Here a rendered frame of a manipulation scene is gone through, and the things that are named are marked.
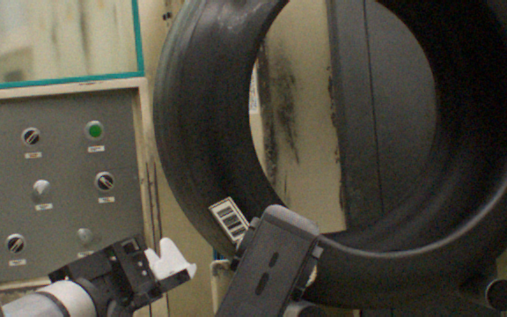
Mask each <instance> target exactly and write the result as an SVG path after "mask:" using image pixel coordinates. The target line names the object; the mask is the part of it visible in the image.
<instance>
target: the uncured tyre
mask: <svg viewBox="0 0 507 317"><path fill-rule="evenodd" d="M289 1H290V0H185V1H184V3H183V4H182V6H181V7H180V10H179V12H178V13H177V15H176V17H175V19H174V21H173V23H172V25H171V28H170V30H169V33H168V34H167V37H165V41H164V44H163V47H162V50H161V53H160V56H159V59H158V67H157V72H156V76H155V83H154V93H153V123H154V133H155V139H156V144H157V148H158V156H159V159H160V163H161V166H162V168H163V172H164V175H165V178H166V179H167V181H168V183H169V186H170V188H171V190H172V192H173V195H174V197H175V199H176V201H177V203H178V204H179V206H180V208H181V210H182V212H183V213H184V215H185V216H187V218H188V220H189V221H190V222H191V224H192V225H193V226H194V227H195V229H196V231H198V233H199V234H200V235H201V236H202V237H203V238H204V239H205V240H207V241H208V242H209V243H210V245H211V246H213V247H214V248H215V250H216V251H217V252H218V253H220V254H221V255H222V256H223V257H224V258H226V259H227V260H229V261H230V262H232V260H233V258H234V256H235V254H236V246H237V243H238V242H235V243H233V242H232V241H231V239H230V237H229V236H228V234H227V233H226V232H224V229H223V227H222V226H221V225H220V224H219V223H218V221H217V219H216V218H215V217H214V215H213V214H212V212H211V211H210V208H209V207H210V206H212V205H214V204H216V203H219V202H221V201H223V200H224V199H227V198H229V197H230V198H231V199H232V200H233V201H234V203H235V204H236V206H237V207H238V209H239V211H240V213H241V214H242V216H243V217H244V218H245V219H246V220H247V222H248V223H249V224H250V223H251V222H252V220H253V218H254V217H257V218H258V219H261V216H262V214H263V212H264V210H266V208H267V207H268V206H270V205H274V204H277V205H281V206H283V207H285V208H287V209H289V210H290V208H289V207H288V206H287V205H286V204H285V203H283V201H282V200H281V199H280V198H279V196H278V195H277V193H276V192H275V190H274V189H273V187H272V185H271V184H270V182H269V180H268V178H267V176H266V174H264V172H263V170H262V167H261V163H260V161H259V159H258V156H257V154H256V150H255V147H254V141H253V136H252V131H251V124H250V114H249V97H250V86H251V80H252V75H253V71H254V64H255V60H256V57H257V55H258V52H259V50H260V46H261V43H262V41H263V39H265V37H266V35H267V33H268V30H269V29H270V27H271V25H272V24H273V22H274V21H275V19H276V17H277V16H278V15H279V13H280V12H281V11H282V9H284V7H285V6H286V5H287V4H288V2H289ZM374 1H376V2H377V3H380V4H382V5H384V6H385V7H386V8H387V9H388V10H390V12H391V13H392V14H393V15H395V16H396V17H398V18H399V19H400V20H401V21H402V22H403V23H404V24H405V25H406V27H407V28H408V29H409V30H410V32H411V33H412V34H413V36H414V37H415V39H416V40H417V41H418V42H419V44H420V46H421V47H422V51H423V53H424V54H425V56H426V58H427V61H428V63H429V66H430V71H431V74H432V77H433V81H434V85H435V91H437V129H435V135H434V139H433V143H432V146H431V148H430V154H429V156H428V158H427V161H426V163H425V165H424V167H423V170H422V172H421V174H420V175H419V177H418V179H416V180H415V182H414V183H413V185H412V186H411V187H410V190H409V191H408V192H407V193H406V194H405V195H404V196H403V197H402V198H401V199H400V200H399V201H398V202H397V203H396V204H394V205H393V206H392V207H391V209H389V210H388V211H386V212H385V213H384V214H382V215H379V216H378V217H375V218H374V219H373V220H371V221H369V222H367V223H364V224H362V225H358V226H355V227H352V229H348V230H345V231H340V232H326V233H319V237H318V239H319V242H318V244H317V247H321V249H324V250H322V253H321V255H320V258H319V260H318V262H317V266H318V271H317V276H316V278H315V280H314V281H313V283H312V284H311V285H310V286H308V287H307V289H305V292H304V294H302V296H301V299H306V300H309V301H312V302H314V303H318V304H322V305H326V306H330V307H335V308H341V309H350V310H379V309H388V308H395V307H398V306H405V305H410V304H414V303H415V302H418V301H421V300H424V299H428V298H431V297H434V296H437V295H439V294H441V293H444V292H446V291H449V290H451V289H453V288H455V287H457V286H459V285H461V284H463V283H464V282H465V281H466V280H468V279H470V278H472V277H473V276H475V275H477V274H478V273H479V272H481V271H482V270H483V269H485V268H487V267H488V266H489V265H490V264H491V263H492V261H494V260H495V259H496V258H497V257H498V256H499V255H500V254H501V253H503V252H504V251H505V250H506V249H507V0H374Z"/></svg>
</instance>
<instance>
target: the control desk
mask: <svg viewBox="0 0 507 317"><path fill-rule="evenodd" d="M139 232H140V233H141V235H142V237H143V240H144V242H145V244H146V246H148V247H149V248H151V250H152V251H153V252H154V253H155V254H156V255H157V256H158V258H159V259H160V245H159V242H160V241H161V240H162V239H163V238H162V228H161V219H160V210H159V200H158V182H157V173H156V163H155V154H154V144H153V135H152V125H151V107H150V98H149V88H148V79H147V78H143V77H134V78H123V79H113V80H101V81H91V82H80V83H68V84H59V85H38V86H27V87H17V88H5V90H0V299H1V303H2V306H5V305H8V304H10V303H11V302H12V301H14V300H16V299H20V298H23V297H24V296H26V295H29V294H31V293H33V292H35V291H38V290H41V289H43V288H45V287H47V286H49V285H50V284H51V282H50V280H49V278H48V274H49V273H51V272H54V271H56V270H58V269H59V268H61V267H63V265H65V264H67V263H69V262H73V261H75V260H77V259H80V258H82V257H84V256H87V255H88V254H93V253H95V252H98V251H99V250H101V249H103V247H106V246H109V245H111V244H113V243H115V242H117V241H119V240H123V239H125V238H128V237H130V236H132V235H135V234H137V233H139ZM162 295H163V298H161V299H159V300H157V301H155V302H153V303H151V304H149V305H147V306H144V307H143V308H141V309H139V310H137V311H135V313H134V315H133V316H135V317H171V316H170V307H169V297H168V291H167V292H165V293H163V294H162Z"/></svg>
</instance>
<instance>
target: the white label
mask: <svg viewBox="0 0 507 317"><path fill-rule="evenodd" d="M209 208H210V211H211V212H212V214H213V215H214V217H215V218H216V219H217V221H218V223H219V224H220V225H221V226H222V227H223V229H224V232H226V233H227V234H228V236H229V237H230V239H231V241H232V242H233V243H235V242H237V241H239V238H240V237H241V236H242V235H243V234H244V233H246V231H247V229H248V227H249V223H248V222H247V220H246V219H245V218H244V217H243V216H242V214H241V213H240V211H239V209H238V207H237V206H236V204H235V203H234V201H233V200H232V199H231V198H230V197H229V198H227V199H224V200H223V201H221V202H219V203H216V204H214V205H212V206H210V207H209Z"/></svg>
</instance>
